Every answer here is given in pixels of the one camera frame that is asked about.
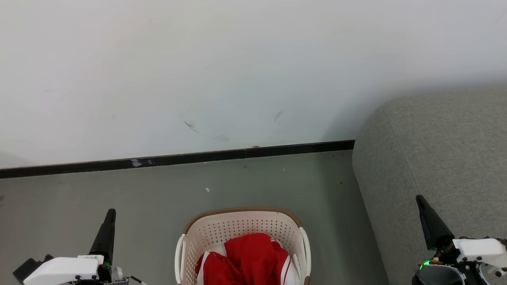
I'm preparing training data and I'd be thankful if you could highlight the black baseboard strip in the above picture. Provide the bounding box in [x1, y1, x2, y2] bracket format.
[0, 140, 355, 179]

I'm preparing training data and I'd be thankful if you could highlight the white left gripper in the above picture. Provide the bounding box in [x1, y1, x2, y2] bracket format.
[23, 209, 116, 285]

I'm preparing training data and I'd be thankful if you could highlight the cream perforated plastic laundry basket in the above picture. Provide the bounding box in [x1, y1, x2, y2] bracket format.
[175, 206, 312, 285]

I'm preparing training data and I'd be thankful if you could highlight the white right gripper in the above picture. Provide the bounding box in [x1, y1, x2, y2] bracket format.
[416, 195, 507, 258]

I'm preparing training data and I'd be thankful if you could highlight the grey fabric sofa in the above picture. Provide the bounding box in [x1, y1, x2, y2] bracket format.
[352, 85, 507, 285]

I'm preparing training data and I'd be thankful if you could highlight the red and white garment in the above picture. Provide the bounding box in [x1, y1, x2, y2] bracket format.
[195, 232, 301, 285]

